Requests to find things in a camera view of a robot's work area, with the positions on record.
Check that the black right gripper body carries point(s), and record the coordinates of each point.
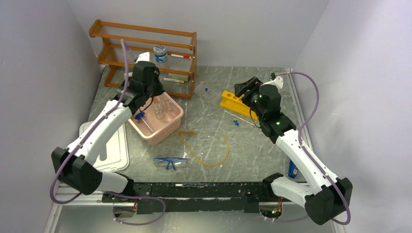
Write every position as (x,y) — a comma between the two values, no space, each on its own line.
(253,94)

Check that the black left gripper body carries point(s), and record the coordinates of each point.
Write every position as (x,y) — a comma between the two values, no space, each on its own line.
(156,88)

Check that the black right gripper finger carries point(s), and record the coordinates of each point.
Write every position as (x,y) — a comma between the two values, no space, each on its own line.
(248,100)
(250,85)

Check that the small glass jar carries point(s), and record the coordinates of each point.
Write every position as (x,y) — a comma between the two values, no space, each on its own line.
(159,111)

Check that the metal crucible tongs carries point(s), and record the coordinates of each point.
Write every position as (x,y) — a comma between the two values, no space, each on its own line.
(168,105)

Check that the blue handled brush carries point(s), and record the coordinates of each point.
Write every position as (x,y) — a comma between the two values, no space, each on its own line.
(140,116)

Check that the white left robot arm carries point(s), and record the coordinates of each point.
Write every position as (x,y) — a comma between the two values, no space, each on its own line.
(74,164)

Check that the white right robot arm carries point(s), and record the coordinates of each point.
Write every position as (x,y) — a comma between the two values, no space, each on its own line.
(325,196)

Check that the yellow test tube rack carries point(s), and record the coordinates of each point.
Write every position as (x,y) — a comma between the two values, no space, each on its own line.
(231,102)

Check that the orange white marker pen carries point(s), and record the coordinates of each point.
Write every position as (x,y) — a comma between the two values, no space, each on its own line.
(173,80)

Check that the blue white jar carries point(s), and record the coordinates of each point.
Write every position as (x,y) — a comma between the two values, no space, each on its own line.
(160,53)

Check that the clear acrylic tube rack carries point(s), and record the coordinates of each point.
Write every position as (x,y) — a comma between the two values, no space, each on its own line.
(213,94)

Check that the green small box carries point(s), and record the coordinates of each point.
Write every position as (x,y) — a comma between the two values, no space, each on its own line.
(179,77)

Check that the wooden shelf rack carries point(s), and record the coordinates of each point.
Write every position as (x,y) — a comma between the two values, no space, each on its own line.
(141,39)

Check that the pink plastic tub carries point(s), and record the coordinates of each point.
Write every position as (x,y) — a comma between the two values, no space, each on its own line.
(162,128)

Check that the red white marker pen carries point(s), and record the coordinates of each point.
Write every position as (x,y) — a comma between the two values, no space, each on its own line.
(187,57)

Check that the white tub lid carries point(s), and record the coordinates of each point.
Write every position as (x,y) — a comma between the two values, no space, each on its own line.
(114,157)

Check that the blue safety glasses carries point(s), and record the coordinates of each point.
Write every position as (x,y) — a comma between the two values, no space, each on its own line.
(173,163)

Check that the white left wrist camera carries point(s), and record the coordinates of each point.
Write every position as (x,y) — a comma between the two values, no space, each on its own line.
(145,56)

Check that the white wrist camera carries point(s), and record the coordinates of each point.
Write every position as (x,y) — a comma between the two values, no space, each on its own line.
(278,82)
(145,56)

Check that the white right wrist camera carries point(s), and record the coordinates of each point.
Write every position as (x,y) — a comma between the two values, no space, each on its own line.
(278,82)

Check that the blue tool by wall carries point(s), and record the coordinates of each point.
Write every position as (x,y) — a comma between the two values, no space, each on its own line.
(292,171)

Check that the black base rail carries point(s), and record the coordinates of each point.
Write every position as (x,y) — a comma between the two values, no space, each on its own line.
(150,198)

